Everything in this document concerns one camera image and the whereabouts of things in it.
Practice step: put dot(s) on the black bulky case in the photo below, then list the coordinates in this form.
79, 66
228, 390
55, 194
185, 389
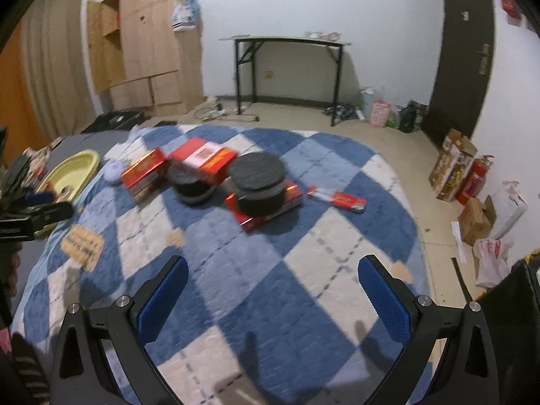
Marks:
510, 329

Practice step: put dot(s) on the red carton with white label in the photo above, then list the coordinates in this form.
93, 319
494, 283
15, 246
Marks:
202, 158

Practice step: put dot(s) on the red carton with silver end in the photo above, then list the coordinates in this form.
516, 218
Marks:
337, 197

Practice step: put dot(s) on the red fire extinguisher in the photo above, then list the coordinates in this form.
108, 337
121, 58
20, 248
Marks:
474, 179

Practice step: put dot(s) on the white paper bag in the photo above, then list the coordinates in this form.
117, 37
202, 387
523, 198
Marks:
510, 206

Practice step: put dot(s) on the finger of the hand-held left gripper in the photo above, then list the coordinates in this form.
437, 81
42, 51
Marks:
50, 213
38, 197

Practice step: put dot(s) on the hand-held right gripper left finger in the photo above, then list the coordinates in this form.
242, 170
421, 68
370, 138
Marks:
163, 299

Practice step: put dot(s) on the beige curtain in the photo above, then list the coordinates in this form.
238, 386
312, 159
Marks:
55, 71

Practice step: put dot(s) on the red and white plastic bag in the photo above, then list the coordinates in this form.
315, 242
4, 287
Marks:
491, 257

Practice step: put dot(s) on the orange curtain panel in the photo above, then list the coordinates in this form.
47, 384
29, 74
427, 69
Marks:
17, 105

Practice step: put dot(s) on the black-legged folding table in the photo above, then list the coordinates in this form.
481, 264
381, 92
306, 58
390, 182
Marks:
291, 40

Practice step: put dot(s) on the person's left forearm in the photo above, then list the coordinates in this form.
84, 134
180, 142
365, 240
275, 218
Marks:
12, 261

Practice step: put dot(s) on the pink printed bag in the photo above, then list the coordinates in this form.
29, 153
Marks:
381, 113

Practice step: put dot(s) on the black floor bag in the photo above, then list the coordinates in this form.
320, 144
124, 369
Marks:
411, 117

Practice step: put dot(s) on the plain brown cardboard box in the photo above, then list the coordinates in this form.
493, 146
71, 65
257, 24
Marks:
474, 221

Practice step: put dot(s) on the shiny red carton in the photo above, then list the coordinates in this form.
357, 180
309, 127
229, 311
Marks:
292, 197

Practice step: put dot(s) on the small items on table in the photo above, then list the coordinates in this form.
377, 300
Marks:
322, 34

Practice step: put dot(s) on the blue checked fleece blanket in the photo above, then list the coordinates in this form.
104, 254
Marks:
261, 270

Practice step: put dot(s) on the light wooden wardrobe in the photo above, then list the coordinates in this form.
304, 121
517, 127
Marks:
147, 38

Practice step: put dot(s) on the grey bed sheet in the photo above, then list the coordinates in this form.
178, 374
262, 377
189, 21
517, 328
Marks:
69, 145

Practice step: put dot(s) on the white and blue hanging bag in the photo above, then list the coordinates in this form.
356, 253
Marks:
185, 10

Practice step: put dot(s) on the dark door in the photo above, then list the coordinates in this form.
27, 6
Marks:
462, 59

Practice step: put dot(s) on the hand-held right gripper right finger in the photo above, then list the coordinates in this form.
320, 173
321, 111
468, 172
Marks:
384, 299

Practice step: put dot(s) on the black round sandwich sponge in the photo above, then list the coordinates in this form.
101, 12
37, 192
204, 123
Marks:
257, 177
190, 187

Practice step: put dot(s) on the dark striped cloth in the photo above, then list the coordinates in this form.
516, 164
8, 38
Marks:
27, 371

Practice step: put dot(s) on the pair of dark slippers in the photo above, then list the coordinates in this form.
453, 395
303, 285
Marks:
342, 112

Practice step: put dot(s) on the pale cylindrical bin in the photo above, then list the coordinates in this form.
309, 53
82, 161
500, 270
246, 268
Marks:
366, 101

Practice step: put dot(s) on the pale yellow plastic basin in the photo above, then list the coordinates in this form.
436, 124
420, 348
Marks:
74, 168

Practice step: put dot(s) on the red wall decoration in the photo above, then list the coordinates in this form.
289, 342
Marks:
510, 2

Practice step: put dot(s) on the white paper sheet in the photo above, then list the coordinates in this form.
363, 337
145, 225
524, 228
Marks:
458, 238

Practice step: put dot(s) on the printed cardboard box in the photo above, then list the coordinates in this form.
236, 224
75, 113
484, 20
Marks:
451, 164

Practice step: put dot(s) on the red carton with gold print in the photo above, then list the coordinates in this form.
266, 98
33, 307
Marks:
143, 173

